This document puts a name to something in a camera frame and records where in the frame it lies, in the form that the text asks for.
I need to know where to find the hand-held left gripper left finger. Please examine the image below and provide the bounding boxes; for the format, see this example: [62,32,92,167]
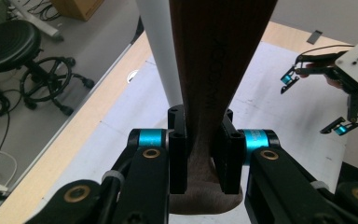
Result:
[111,105,189,224]

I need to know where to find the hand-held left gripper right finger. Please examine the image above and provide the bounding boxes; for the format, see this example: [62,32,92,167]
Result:
[213,108,339,224]

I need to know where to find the brown wooden spoon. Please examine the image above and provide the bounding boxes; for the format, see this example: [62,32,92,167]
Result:
[167,0,280,216]

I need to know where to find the white hook rack stand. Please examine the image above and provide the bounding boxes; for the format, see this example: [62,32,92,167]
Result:
[135,0,185,108]

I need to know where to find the black tape strip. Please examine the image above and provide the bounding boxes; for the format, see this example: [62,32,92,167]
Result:
[306,29,324,45]

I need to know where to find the white grid mat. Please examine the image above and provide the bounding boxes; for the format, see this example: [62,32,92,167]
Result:
[40,40,352,224]

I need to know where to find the large cardboard box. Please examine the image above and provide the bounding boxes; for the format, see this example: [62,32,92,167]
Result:
[49,0,105,22]

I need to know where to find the white metal floor stand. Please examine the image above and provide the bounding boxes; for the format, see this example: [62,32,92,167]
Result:
[7,0,65,42]

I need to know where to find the black office stool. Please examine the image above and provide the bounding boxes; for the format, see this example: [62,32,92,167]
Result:
[0,20,96,117]

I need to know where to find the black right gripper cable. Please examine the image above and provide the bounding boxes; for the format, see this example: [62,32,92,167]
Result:
[299,44,355,57]

